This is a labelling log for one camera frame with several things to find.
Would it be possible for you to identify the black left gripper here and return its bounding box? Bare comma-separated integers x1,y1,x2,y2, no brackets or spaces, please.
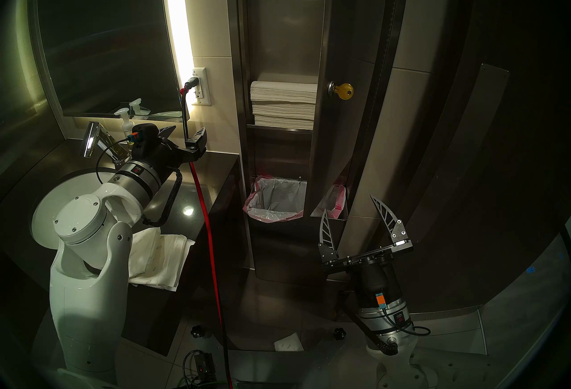
152,126,208,179

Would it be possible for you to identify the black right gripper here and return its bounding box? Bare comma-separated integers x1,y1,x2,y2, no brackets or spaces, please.
318,195,414,309

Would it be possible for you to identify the stainless steel dispenser door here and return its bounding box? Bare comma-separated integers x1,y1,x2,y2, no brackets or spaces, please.
308,0,413,219

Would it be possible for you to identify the white paper towel stack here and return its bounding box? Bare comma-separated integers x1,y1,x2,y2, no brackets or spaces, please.
250,80,318,130

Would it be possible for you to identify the folded white towel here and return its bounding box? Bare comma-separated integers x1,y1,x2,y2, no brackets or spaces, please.
127,228,195,291

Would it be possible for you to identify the stainless steel dispenser cabinet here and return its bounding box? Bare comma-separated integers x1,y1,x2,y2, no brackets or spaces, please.
224,0,357,282

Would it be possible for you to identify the dark vanity counter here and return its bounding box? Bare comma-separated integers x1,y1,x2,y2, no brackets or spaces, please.
0,136,244,357

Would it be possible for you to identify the clear soap pump bottle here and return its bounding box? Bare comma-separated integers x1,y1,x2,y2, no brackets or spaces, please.
114,107,136,143

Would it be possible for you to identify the stainless steel waste bin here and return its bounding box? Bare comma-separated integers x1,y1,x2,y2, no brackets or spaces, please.
245,176,351,282

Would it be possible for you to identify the chrome faucet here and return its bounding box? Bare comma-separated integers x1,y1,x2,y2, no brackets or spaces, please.
83,121,132,170

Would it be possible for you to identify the clear pink-rimmed trash liner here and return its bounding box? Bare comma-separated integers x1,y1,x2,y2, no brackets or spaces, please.
243,175,348,224

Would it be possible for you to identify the vertical light strip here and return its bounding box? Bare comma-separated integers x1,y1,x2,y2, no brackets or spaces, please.
161,0,194,81

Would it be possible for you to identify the white paper scrap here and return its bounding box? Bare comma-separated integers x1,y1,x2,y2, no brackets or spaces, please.
273,332,305,352

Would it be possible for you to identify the white sink basin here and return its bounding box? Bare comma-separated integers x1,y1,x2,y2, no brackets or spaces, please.
30,167,134,253

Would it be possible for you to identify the dark stall door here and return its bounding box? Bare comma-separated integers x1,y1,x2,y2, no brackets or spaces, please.
352,0,571,317

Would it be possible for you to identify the black power box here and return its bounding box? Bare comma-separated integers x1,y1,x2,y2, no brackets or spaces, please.
192,350,217,382

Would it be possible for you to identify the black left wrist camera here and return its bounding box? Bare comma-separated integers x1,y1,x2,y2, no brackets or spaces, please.
132,124,160,161

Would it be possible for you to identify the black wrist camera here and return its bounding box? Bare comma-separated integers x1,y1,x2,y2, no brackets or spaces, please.
132,124,160,161
360,264,395,307

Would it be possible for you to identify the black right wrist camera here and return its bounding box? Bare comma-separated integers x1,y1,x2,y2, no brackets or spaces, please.
360,264,395,307

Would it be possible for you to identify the white wall outlet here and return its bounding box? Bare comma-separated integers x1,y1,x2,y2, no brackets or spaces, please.
191,67,211,106

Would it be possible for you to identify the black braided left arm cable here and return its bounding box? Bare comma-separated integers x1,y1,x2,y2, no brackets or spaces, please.
143,167,183,228

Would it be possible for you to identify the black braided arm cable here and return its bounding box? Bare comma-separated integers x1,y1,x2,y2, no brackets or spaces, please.
370,332,398,356
143,167,183,228

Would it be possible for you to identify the red cable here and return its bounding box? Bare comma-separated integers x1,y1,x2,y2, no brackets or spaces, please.
181,86,233,389

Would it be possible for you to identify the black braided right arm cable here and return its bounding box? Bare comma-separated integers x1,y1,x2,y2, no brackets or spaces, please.
370,332,398,356

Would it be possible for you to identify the wall mirror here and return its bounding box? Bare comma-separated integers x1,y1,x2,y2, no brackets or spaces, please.
29,0,190,121

